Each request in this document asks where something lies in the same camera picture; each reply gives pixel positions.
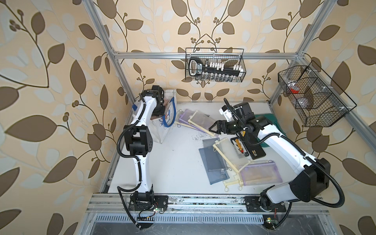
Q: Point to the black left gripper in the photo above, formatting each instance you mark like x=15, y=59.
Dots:
x=160, y=112

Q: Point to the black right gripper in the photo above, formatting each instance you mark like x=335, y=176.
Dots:
x=219, y=123

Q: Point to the white canvas tote bag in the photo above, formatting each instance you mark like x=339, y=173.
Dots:
x=158, y=126

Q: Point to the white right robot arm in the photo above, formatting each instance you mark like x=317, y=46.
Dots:
x=313, y=175

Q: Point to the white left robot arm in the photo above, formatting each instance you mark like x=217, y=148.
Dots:
x=135, y=142

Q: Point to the yellow trimmed pouch rear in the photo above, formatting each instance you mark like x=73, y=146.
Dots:
x=202, y=122

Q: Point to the purple pouch rear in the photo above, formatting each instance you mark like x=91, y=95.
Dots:
x=183, y=117

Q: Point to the purple pouch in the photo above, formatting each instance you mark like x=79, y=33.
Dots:
x=183, y=117
x=261, y=174

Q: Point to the yellow trimmed mesh pouch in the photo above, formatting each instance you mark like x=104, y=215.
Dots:
x=233, y=157

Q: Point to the grey blue mesh pouch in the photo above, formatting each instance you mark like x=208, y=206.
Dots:
x=213, y=162

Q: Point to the purple pouch front right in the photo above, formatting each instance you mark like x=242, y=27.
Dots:
x=261, y=174

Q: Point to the black yellow battery pack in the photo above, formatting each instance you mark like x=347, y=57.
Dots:
x=254, y=152

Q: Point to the green plastic tool case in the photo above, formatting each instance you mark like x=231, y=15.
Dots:
x=273, y=123

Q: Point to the black socket tool set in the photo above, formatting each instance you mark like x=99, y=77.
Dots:
x=198, y=67

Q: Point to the red item in basket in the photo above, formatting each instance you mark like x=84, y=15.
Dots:
x=293, y=88

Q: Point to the back wall wire basket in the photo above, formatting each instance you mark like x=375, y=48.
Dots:
x=229, y=57

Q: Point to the wall wire basket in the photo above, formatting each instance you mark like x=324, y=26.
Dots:
x=229, y=57
x=321, y=102

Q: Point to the right wall wire basket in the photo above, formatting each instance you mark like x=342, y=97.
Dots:
x=321, y=102

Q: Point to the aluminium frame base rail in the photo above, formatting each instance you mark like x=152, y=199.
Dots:
x=198, y=209

